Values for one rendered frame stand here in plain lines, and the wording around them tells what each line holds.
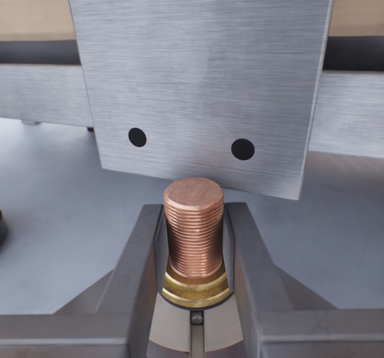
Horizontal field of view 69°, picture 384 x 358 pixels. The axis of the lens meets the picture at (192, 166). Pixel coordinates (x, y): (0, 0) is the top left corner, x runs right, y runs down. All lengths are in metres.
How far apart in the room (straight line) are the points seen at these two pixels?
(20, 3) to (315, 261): 0.36
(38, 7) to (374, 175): 0.45
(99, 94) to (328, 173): 0.35
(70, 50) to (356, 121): 0.25
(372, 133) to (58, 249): 0.29
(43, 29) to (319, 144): 0.26
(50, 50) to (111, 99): 0.17
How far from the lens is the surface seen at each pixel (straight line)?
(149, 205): 0.15
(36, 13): 0.33
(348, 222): 0.35
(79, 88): 0.25
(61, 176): 0.46
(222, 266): 0.16
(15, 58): 0.36
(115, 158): 0.18
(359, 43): 0.23
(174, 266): 0.16
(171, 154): 0.16
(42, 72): 0.27
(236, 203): 0.15
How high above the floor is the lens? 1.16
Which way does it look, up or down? 27 degrees up
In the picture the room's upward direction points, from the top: 178 degrees clockwise
